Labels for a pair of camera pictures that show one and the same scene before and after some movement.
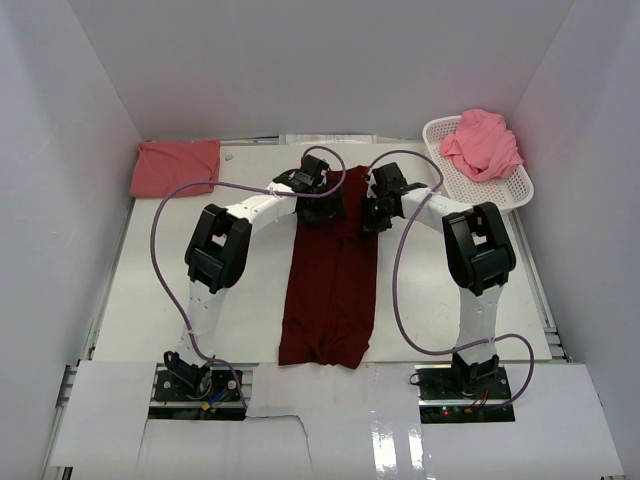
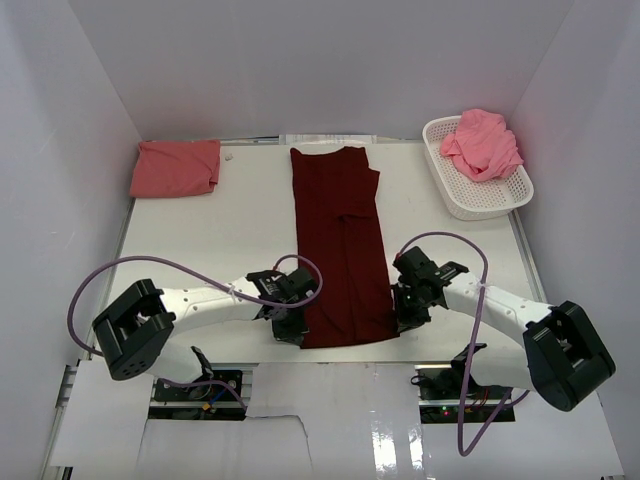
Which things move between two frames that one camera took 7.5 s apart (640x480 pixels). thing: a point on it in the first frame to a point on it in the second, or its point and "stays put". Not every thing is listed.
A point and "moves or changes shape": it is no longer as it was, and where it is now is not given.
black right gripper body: [376, 217] to [410, 308]
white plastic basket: [505, 192] stays put
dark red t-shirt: [329, 291] moves or changes shape
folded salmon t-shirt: [162, 167] stays put
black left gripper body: [323, 209] to [290, 324]
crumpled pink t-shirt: [483, 146] stays put
